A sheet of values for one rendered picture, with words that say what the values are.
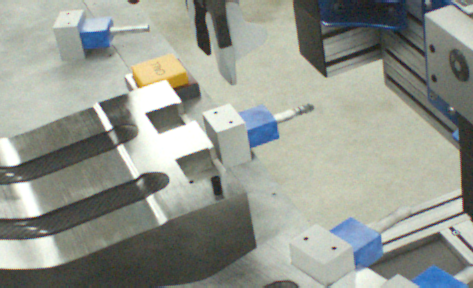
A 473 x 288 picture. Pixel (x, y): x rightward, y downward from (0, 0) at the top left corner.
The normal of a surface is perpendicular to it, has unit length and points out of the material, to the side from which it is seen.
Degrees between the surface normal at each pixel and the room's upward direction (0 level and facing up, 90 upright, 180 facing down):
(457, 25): 0
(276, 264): 0
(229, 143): 90
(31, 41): 0
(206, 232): 90
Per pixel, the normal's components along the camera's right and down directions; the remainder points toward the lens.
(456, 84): -0.92, 0.33
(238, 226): 0.34, 0.47
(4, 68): -0.17, -0.82
